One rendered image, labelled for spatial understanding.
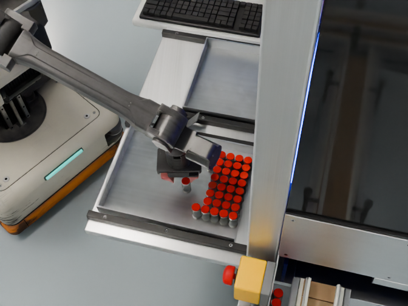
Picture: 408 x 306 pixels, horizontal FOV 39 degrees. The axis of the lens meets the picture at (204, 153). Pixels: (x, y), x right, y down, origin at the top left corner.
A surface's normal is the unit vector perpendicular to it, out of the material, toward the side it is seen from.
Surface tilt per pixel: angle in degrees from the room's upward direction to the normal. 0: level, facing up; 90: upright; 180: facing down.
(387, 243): 90
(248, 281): 0
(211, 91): 0
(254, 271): 0
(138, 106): 28
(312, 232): 90
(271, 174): 90
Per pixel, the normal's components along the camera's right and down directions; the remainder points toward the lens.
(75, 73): 0.15, -0.13
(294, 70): -0.26, 0.81
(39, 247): -0.04, -0.55
